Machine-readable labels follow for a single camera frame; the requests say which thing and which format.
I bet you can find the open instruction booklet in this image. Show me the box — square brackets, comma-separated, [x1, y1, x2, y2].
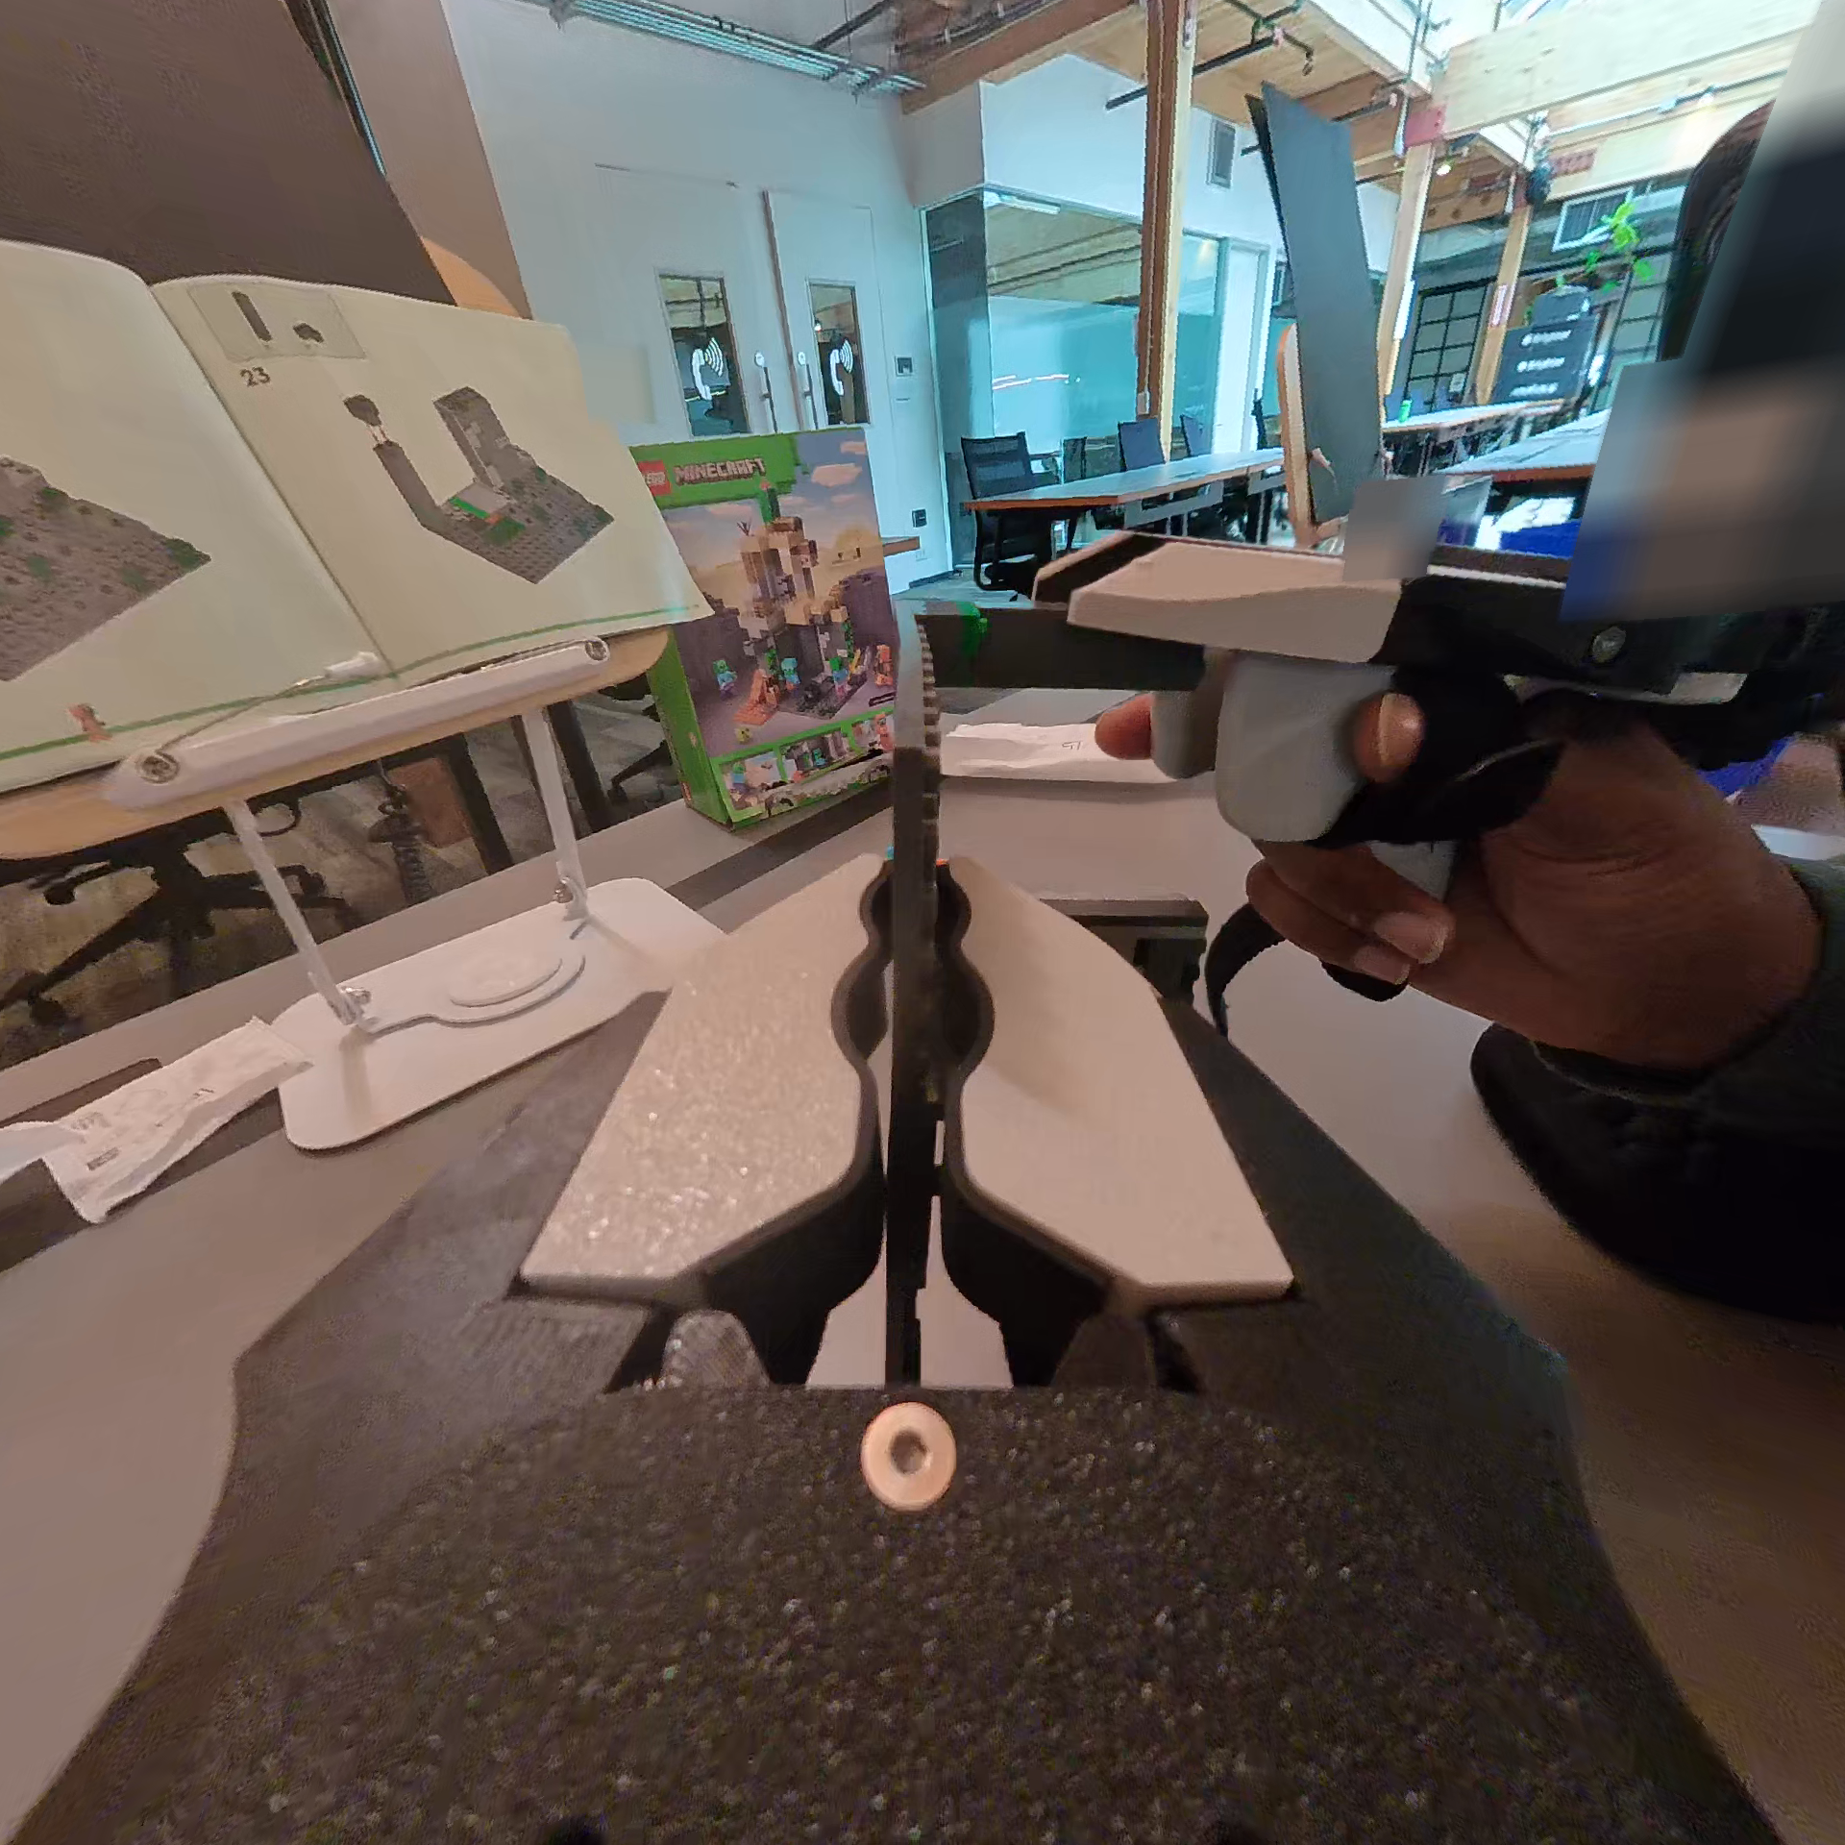
[0, 236, 717, 794]

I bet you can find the white paper bag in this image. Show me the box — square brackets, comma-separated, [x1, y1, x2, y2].
[945, 721, 1178, 784]
[0, 1015, 311, 1223]

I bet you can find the grey desk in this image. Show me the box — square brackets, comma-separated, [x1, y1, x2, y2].
[0, 692, 1845, 1845]

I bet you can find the green toy set box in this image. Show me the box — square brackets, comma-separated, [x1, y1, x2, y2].
[631, 429, 924, 829]

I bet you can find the person's right forearm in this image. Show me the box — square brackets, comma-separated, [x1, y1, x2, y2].
[1780, 857, 1845, 1076]

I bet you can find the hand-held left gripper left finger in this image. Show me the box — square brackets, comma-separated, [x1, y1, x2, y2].
[517, 851, 886, 1385]

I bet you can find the dark slanted panel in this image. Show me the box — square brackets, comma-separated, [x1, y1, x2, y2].
[1246, 78, 1389, 523]

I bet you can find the person's right hand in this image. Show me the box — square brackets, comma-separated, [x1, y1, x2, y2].
[1091, 689, 1828, 1072]

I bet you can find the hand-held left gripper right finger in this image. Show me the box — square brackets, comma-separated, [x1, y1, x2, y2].
[937, 851, 1297, 1385]

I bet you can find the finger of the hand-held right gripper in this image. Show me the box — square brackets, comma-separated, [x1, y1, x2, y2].
[1031, 533, 1412, 667]

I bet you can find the wood-edged office table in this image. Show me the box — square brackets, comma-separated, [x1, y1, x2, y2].
[962, 449, 1288, 592]

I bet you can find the white book stand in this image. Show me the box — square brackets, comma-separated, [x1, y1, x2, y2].
[0, 241, 723, 1152]

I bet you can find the black office chair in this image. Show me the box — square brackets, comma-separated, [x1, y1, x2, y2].
[0, 827, 354, 1016]
[957, 431, 1071, 595]

